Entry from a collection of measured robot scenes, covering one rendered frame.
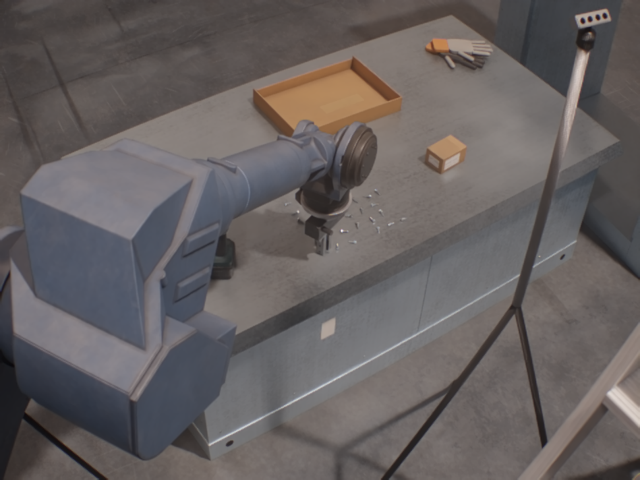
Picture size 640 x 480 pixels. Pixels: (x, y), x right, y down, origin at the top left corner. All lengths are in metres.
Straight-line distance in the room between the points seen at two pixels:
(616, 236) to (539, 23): 0.96
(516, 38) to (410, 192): 1.23
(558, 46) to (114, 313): 3.00
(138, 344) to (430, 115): 2.03
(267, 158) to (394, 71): 1.50
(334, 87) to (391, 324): 0.87
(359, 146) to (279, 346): 0.71
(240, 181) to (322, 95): 1.45
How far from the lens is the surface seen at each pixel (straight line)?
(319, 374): 2.92
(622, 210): 3.81
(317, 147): 2.18
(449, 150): 2.91
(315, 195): 2.38
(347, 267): 2.58
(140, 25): 4.91
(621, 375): 1.11
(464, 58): 3.45
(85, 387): 1.30
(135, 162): 1.50
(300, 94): 3.18
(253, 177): 1.81
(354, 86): 3.24
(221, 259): 2.50
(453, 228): 2.74
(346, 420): 3.03
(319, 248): 2.59
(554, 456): 1.19
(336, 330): 2.79
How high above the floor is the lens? 2.54
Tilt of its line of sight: 46 degrees down
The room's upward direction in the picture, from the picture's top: 3 degrees clockwise
